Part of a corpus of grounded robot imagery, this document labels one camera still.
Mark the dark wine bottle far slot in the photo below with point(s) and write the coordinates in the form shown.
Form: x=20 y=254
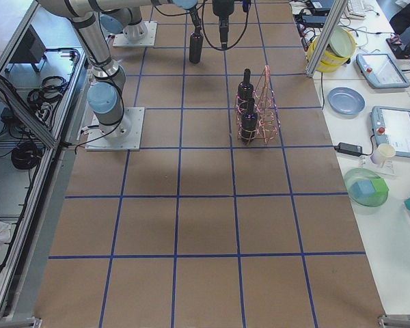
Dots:
x=245 y=88

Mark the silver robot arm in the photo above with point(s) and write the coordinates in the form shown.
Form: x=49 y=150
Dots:
x=89 y=19
x=128 y=22

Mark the dark wine bottle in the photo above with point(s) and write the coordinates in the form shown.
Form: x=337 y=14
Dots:
x=195 y=46
x=249 y=120

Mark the black power adapter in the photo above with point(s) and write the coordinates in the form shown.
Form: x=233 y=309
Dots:
x=349 y=149

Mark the yellow rimmed wooden basket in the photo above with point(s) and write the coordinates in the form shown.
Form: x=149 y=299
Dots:
x=330 y=62

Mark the paper cup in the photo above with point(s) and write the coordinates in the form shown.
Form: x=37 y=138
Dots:
x=382 y=153

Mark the teach pendant near plate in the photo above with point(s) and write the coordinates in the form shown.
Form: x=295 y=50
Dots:
x=391 y=126

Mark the aluminium frame post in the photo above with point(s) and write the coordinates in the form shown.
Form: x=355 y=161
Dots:
x=325 y=36

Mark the green bowl with blocks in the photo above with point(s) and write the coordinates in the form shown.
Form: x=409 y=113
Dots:
x=366 y=187

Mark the pale green plate in basket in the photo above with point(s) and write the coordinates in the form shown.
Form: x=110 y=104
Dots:
x=340 y=43

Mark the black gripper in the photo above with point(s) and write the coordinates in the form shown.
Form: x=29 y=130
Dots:
x=195 y=18
x=221 y=8

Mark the blue plate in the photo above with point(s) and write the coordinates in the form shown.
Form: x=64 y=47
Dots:
x=346 y=101

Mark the copper wire wine basket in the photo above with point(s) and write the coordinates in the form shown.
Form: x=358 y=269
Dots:
x=268 y=123

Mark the teach pendant far side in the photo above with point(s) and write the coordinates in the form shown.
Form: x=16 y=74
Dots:
x=381 y=71

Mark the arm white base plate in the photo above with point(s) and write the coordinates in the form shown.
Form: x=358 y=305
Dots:
x=142 y=34
x=125 y=137

